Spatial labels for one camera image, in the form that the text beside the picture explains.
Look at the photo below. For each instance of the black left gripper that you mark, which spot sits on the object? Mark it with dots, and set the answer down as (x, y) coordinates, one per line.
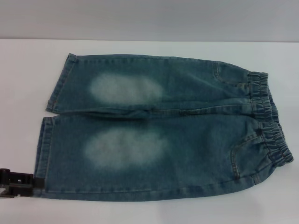
(3, 192)

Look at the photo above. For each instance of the blue denim shorts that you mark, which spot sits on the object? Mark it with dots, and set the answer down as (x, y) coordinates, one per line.
(187, 93)

